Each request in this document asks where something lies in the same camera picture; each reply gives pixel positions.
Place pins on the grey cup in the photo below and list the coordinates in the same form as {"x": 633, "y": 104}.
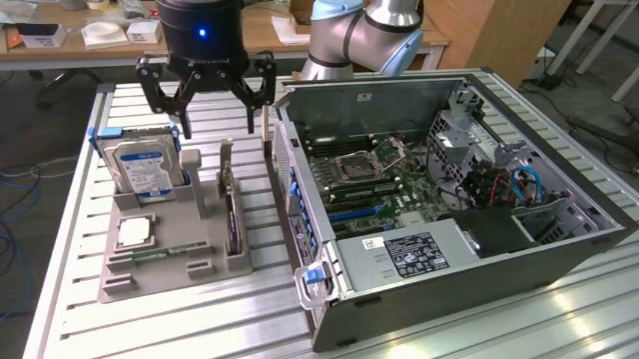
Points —
{"x": 74, "y": 3}

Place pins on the grey parts rack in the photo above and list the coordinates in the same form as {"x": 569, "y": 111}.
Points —
{"x": 170, "y": 276}

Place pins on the blue expansion slot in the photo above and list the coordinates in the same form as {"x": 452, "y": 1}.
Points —
{"x": 351, "y": 214}

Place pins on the CPU socket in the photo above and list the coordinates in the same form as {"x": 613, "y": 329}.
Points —
{"x": 356, "y": 166}

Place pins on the dark installed RAM stick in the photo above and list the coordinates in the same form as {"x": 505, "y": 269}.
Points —
{"x": 362, "y": 191}

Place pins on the white round container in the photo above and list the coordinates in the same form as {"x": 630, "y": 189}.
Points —
{"x": 104, "y": 35}

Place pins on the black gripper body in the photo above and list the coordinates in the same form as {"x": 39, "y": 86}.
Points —
{"x": 204, "y": 48}

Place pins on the silver CPU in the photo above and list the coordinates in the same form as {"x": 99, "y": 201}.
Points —
{"x": 135, "y": 232}

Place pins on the grey power supply unit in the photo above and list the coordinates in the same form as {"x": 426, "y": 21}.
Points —
{"x": 364, "y": 261}

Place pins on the brown cardboard box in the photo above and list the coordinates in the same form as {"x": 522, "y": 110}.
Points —
{"x": 299, "y": 7}

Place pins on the metal socket cover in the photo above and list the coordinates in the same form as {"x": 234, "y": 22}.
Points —
{"x": 390, "y": 151}

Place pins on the green RAM stick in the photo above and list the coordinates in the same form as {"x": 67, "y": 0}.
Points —
{"x": 170, "y": 251}

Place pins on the silver disk bay cage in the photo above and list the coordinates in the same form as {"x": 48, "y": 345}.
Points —
{"x": 459, "y": 149}

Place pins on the small white cardboard box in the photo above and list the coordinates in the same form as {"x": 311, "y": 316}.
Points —
{"x": 143, "y": 33}

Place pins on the green motherboard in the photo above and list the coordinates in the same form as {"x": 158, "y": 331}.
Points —
{"x": 414, "y": 187}

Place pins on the wooden desk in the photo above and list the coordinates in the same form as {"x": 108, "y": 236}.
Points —
{"x": 100, "y": 54}

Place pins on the wooden cabinet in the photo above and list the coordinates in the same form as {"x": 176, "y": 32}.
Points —
{"x": 499, "y": 37}

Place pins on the graphics card with black fan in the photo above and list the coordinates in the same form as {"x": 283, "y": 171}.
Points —
{"x": 232, "y": 224}

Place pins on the grey case latch blue tab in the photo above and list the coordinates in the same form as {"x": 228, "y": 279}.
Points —
{"x": 312, "y": 278}

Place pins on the hard disk with blue carrier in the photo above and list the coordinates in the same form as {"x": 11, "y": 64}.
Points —
{"x": 142, "y": 168}

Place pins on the open dark grey PC case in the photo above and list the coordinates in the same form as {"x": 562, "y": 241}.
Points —
{"x": 450, "y": 299}

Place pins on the blue slot clip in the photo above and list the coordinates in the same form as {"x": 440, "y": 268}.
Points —
{"x": 296, "y": 194}
{"x": 308, "y": 228}
{"x": 314, "y": 247}
{"x": 303, "y": 210}
{"x": 292, "y": 177}

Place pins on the black power adapter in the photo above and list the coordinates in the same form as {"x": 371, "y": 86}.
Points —
{"x": 549, "y": 81}

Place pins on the white box with black top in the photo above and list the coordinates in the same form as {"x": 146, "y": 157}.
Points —
{"x": 44, "y": 37}

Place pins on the grey slanted disk bay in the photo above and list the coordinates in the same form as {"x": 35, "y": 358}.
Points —
{"x": 549, "y": 220}

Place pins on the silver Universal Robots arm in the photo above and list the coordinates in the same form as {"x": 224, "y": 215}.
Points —
{"x": 339, "y": 37}

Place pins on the white paper stack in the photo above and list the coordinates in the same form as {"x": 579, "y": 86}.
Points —
{"x": 290, "y": 31}

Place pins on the white table frame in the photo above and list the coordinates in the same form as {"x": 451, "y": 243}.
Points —
{"x": 594, "y": 22}

